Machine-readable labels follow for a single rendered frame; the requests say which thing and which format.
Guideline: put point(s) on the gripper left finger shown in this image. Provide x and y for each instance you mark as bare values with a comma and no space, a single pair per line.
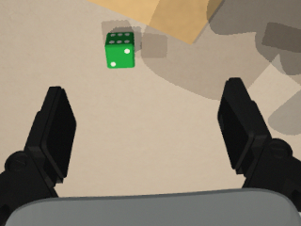
46,158

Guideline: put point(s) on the green die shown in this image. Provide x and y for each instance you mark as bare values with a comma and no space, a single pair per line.
120,50

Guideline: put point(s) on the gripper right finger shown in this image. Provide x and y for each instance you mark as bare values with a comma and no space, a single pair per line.
265,162

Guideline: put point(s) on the tan flat mat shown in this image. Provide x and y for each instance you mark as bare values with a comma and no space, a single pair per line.
181,19

